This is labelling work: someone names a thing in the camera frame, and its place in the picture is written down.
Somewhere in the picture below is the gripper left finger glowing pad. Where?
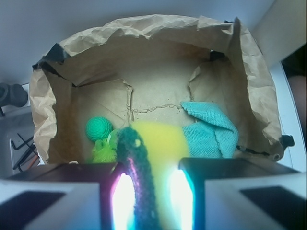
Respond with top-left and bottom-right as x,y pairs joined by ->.
0,163 -> 134,230

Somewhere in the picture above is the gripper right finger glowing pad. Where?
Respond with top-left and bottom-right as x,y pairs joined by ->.
170,158 -> 307,230

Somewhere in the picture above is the yellow green scrub sponge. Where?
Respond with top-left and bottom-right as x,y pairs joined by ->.
115,119 -> 190,230

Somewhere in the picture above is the lime green feather toy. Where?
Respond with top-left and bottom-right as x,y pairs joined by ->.
92,129 -> 119,163

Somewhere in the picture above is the teal microfiber cloth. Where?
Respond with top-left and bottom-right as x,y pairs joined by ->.
181,102 -> 239,159

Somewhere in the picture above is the green textured ball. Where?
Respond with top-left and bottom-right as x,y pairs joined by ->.
85,116 -> 113,142

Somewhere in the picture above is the black hex keys set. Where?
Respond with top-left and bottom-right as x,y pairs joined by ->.
10,133 -> 39,173

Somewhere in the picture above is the black tape strip right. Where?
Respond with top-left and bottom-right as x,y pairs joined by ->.
280,135 -> 295,150

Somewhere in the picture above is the black tape strip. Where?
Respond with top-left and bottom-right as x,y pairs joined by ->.
280,135 -> 295,150
32,43 -> 70,70

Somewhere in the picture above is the white plastic bin lid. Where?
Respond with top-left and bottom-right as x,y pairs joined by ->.
270,62 -> 307,172

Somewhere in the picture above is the brown paper bag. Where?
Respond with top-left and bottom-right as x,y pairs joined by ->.
29,15 -> 284,163

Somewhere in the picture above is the black tape strip left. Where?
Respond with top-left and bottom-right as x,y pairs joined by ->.
32,43 -> 70,70

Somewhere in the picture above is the orange handled hex key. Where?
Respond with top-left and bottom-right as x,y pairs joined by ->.
27,156 -> 39,169

